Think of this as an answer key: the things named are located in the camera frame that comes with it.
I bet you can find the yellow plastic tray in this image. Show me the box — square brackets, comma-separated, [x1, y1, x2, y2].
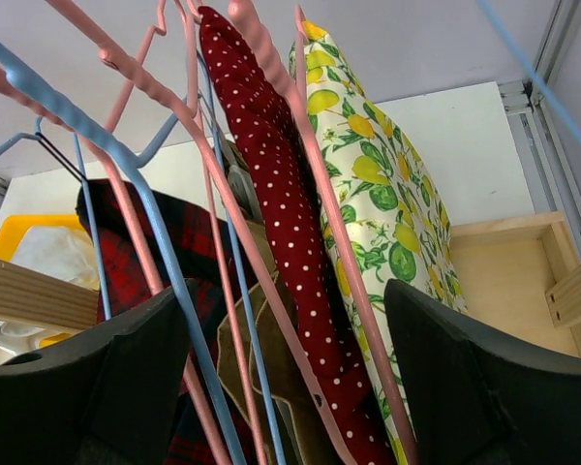
[0, 214, 83, 353]

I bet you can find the red black plaid skirt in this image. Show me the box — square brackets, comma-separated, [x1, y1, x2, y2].
[76, 179, 258, 464]

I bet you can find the tan brown skirt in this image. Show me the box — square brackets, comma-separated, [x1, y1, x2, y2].
[215, 139, 343, 465]

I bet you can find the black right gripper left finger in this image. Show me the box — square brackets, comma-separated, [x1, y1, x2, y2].
[0, 289, 191, 464]

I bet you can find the pink hanger with lemon skirt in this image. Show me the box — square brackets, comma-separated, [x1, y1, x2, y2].
[228, 1, 419, 464]

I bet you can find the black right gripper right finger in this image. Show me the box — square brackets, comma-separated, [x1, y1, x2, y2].
[384, 280, 581, 464]

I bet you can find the wooden rack left post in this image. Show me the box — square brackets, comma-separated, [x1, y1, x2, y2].
[0, 260, 98, 334]

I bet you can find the blue hanger with tan skirt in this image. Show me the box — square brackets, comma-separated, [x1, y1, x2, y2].
[0, 26, 287, 465]

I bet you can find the red white polka-dot skirt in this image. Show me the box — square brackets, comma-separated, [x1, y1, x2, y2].
[199, 6, 395, 464]

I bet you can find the lemon print skirt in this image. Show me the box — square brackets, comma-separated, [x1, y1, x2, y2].
[299, 21, 467, 464]

